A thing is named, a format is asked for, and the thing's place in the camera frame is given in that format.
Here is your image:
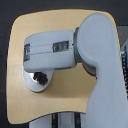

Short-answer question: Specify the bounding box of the dark grape bunch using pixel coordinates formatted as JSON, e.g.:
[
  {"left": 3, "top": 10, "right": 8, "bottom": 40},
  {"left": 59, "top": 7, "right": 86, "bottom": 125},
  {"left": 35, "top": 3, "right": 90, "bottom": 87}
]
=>
[{"left": 33, "top": 72, "right": 48, "bottom": 85}]

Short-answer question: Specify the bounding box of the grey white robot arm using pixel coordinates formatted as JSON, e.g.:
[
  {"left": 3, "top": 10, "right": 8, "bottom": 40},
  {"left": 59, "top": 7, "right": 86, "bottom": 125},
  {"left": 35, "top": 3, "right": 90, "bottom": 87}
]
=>
[{"left": 23, "top": 13, "right": 128, "bottom": 128}]

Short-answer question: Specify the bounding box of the white round plate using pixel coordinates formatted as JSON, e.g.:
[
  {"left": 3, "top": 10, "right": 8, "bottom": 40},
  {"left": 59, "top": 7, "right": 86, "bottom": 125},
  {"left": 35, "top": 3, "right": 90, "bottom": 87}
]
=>
[{"left": 23, "top": 71, "right": 53, "bottom": 92}]

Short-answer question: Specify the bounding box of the white table base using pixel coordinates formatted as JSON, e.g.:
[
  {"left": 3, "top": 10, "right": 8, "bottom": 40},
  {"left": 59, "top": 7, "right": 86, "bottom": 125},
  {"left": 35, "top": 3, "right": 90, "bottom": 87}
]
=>
[{"left": 29, "top": 112, "right": 86, "bottom": 128}]

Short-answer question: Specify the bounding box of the black cable chain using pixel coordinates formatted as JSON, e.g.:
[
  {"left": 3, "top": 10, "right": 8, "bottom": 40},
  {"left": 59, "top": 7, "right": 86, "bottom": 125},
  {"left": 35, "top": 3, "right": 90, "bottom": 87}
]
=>
[{"left": 121, "top": 43, "right": 128, "bottom": 91}]

